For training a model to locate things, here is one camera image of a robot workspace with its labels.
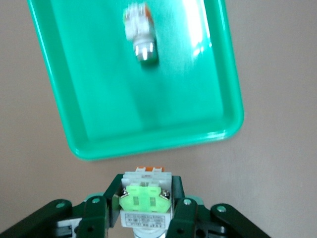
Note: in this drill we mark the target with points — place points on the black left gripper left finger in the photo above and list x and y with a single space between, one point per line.
99 215

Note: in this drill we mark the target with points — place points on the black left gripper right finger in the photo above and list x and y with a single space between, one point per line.
183 218

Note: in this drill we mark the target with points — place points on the green plastic tray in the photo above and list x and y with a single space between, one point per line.
99 99

